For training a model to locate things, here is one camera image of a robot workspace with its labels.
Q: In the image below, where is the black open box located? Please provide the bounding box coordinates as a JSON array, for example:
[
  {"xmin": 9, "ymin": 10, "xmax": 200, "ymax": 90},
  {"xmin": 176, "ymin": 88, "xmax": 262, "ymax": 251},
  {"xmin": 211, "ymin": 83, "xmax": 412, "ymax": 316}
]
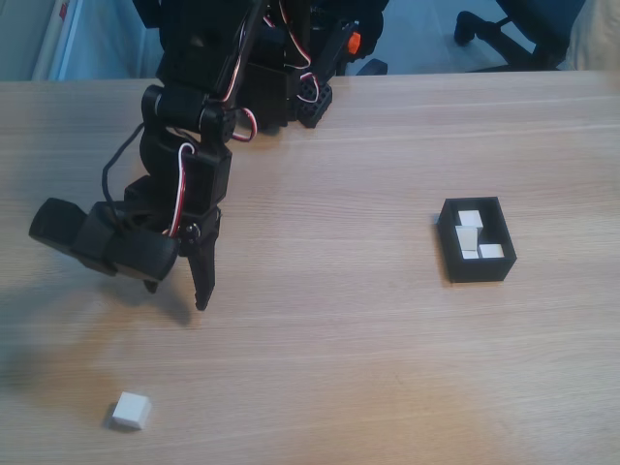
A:
[{"xmin": 438, "ymin": 196, "xmax": 518, "ymax": 285}]

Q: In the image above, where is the black oval camera box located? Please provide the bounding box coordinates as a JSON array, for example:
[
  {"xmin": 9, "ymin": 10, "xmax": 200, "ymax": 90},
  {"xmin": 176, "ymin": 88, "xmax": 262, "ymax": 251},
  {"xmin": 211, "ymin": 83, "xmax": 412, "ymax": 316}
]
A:
[{"xmin": 27, "ymin": 197, "xmax": 179, "ymax": 283}]

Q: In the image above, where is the red white servo cable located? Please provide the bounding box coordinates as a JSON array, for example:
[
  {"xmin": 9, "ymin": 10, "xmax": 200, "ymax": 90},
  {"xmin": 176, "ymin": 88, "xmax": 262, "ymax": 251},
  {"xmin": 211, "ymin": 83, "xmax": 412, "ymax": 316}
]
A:
[{"xmin": 163, "ymin": 142, "xmax": 198, "ymax": 238}]

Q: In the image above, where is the white translucent panel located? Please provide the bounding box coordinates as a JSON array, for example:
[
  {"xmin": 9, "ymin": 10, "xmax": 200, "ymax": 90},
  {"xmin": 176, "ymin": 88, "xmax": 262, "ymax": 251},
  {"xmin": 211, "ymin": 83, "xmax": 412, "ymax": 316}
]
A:
[{"xmin": 31, "ymin": 0, "xmax": 146, "ymax": 81}]

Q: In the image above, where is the person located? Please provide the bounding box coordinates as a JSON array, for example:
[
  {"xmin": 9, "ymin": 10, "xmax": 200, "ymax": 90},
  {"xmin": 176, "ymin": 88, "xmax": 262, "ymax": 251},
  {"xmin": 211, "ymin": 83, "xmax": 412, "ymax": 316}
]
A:
[{"xmin": 569, "ymin": 0, "xmax": 620, "ymax": 75}]

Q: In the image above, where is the black camera cable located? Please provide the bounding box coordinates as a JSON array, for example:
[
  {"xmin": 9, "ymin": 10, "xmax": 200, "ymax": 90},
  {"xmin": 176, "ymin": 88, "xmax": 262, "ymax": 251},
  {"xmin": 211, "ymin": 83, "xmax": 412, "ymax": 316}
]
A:
[{"xmin": 100, "ymin": 123, "xmax": 146, "ymax": 210}]

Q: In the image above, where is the blue office chair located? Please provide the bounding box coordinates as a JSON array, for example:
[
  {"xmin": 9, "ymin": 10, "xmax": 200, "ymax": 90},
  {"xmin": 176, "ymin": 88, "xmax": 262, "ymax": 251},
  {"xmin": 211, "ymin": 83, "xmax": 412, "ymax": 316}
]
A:
[{"xmin": 453, "ymin": 0, "xmax": 590, "ymax": 73}]

